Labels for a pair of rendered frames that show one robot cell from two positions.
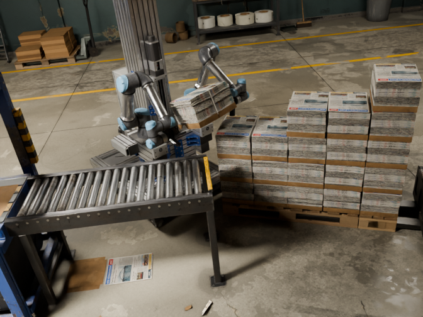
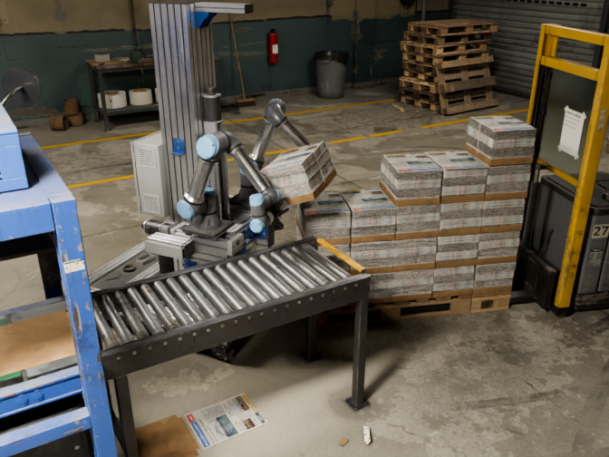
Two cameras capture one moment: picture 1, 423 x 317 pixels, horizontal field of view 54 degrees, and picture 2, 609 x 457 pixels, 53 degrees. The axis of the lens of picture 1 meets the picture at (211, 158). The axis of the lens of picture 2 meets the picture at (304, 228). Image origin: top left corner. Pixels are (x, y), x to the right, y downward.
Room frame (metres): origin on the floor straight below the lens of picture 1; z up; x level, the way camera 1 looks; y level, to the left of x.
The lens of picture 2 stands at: (-0.03, 1.58, 2.25)
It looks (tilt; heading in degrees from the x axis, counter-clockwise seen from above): 24 degrees down; 331
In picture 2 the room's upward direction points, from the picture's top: straight up
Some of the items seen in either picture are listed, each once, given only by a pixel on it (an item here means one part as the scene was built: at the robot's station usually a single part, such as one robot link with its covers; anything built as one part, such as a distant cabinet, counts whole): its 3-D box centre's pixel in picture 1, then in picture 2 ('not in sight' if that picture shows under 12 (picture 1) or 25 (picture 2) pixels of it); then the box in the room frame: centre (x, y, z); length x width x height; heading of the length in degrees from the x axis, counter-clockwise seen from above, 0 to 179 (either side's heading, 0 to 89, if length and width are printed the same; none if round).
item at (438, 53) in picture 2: not in sight; (446, 63); (7.88, -5.40, 0.65); 1.33 x 0.94 x 1.30; 96
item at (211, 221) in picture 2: (145, 129); (207, 217); (3.10, 0.52, 0.87); 0.15 x 0.15 x 0.10
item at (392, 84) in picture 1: (384, 151); (488, 215); (2.71, -1.35, 0.65); 0.39 x 0.30 x 1.29; 161
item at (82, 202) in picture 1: (85, 191); (186, 301); (2.39, 0.90, 0.77); 0.47 x 0.05 x 0.05; 2
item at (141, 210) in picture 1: (111, 214); (247, 321); (2.15, 0.69, 0.74); 1.34 x 0.05 x 0.12; 92
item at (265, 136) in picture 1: (289, 169); (384, 254); (2.94, -0.66, 0.42); 1.17 x 0.39 x 0.83; 71
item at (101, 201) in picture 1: (104, 189); (211, 294); (2.40, 0.77, 0.77); 0.47 x 0.05 x 0.05; 2
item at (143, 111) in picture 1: (141, 116); (206, 199); (3.09, 0.53, 0.98); 0.13 x 0.12 x 0.14; 121
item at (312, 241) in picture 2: (119, 173); (206, 276); (2.65, 0.70, 0.74); 1.34 x 0.05 x 0.12; 92
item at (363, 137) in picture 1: (347, 125); (451, 189); (2.81, -1.07, 0.86); 0.38 x 0.29 x 0.04; 162
